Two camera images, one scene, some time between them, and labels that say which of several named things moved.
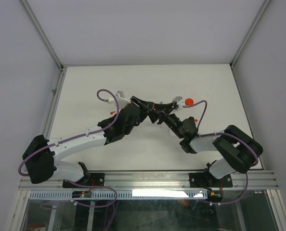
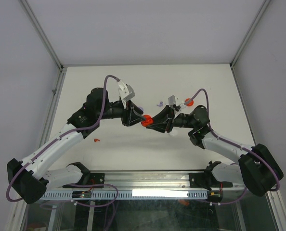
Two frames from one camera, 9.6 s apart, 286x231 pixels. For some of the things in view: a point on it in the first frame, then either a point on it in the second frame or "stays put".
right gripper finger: (154, 117) → (160, 127)
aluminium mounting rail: (157, 181) stays put
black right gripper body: (170, 120) stays put
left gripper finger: (147, 106) → (137, 110)
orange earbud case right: (189, 101) stays put
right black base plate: (203, 180) stays put
